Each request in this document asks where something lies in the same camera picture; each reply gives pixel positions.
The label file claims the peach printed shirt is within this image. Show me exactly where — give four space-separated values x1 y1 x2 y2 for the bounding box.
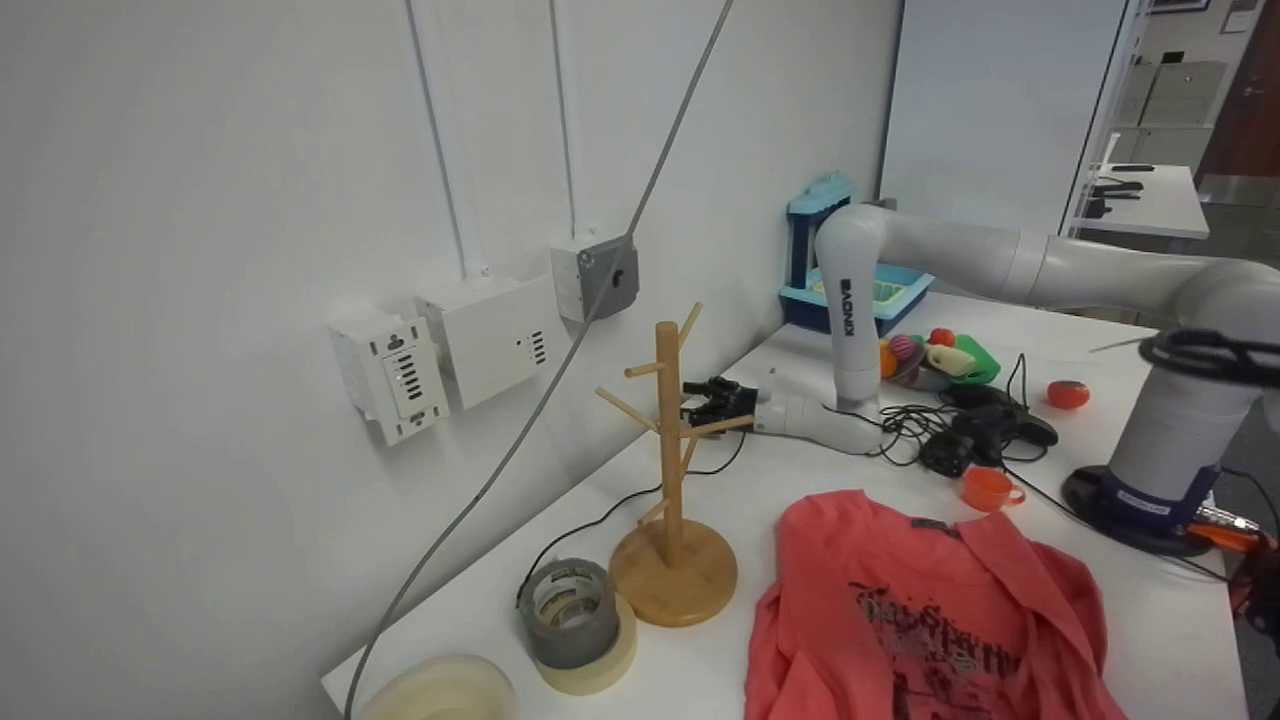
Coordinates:
742 491 1122 720

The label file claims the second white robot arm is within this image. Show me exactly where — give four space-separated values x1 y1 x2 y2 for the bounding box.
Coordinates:
754 202 1280 557

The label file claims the small black table clamp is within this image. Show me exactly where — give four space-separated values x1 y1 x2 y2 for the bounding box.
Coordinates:
678 376 761 427

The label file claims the blue plastic bin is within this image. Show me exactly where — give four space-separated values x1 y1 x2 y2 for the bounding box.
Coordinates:
779 172 931 334

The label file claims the wooden mug tree stand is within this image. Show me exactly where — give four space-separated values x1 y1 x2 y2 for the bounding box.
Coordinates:
607 310 742 629

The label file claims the cream tape roll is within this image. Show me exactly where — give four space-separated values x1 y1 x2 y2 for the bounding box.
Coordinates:
539 634 635 696

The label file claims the pile of toy fruit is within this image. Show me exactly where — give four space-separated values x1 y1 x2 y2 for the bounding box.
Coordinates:
880 328 999 388

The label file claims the orange cup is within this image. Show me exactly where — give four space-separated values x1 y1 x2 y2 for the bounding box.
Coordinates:
958 462 1025 512

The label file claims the cream bowl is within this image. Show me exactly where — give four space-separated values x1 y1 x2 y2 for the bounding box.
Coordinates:
361 656 514 720

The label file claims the grey wall junction box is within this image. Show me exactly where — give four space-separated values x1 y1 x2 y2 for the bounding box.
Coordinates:
551 237 638 323

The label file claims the grey hanging cable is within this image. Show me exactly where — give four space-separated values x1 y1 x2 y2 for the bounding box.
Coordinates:
339 0 739 720

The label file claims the black cable on table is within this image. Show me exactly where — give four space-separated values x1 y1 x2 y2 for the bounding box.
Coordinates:
514 431 751 604

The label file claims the white wall socket box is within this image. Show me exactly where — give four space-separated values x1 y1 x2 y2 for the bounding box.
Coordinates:
420 275 551 406

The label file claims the white wall outlet box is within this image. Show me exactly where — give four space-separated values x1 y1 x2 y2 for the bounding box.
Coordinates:
327 310 447 446

